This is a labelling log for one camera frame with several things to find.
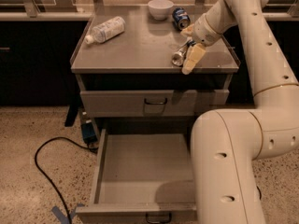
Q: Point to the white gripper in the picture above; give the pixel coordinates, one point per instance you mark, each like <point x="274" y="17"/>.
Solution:
<point x="204" y="32"/>

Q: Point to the redbull can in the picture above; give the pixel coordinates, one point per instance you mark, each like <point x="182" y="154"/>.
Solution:
<point x="179" y="56"/>

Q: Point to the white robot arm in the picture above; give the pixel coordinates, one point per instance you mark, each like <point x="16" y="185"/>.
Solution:
<point x="225" y="142"/>

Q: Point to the blue pepsi can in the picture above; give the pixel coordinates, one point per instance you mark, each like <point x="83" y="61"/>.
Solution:
<point x="181" y="18"/>

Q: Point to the closed grey top drawer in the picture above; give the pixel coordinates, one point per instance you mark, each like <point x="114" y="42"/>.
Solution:
<point x="167" y="103"/>

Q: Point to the grey drawer cabinet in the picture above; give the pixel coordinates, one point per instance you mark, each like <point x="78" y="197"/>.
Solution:
<point x="140" y="60"/>

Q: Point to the open grey middle drawer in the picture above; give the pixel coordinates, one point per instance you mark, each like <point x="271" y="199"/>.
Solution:
<point x="141" y="179"/>

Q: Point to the white bowl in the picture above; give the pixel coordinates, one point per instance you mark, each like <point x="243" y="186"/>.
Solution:
<point x="160" y="9"/>

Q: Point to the clear plastic water bottle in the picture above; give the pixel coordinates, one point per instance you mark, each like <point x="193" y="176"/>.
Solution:
<point x="103" y="32"/>

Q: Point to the blue power adapter box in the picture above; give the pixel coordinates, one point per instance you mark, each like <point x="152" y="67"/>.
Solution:
<point x="88" y="133"/>

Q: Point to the blue tape floor mark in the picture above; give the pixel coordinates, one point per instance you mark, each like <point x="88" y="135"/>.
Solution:
<point x="65" y="219"/>

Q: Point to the white counter rail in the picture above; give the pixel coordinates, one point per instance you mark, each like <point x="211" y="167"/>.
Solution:
<point x="74" y="16"/>

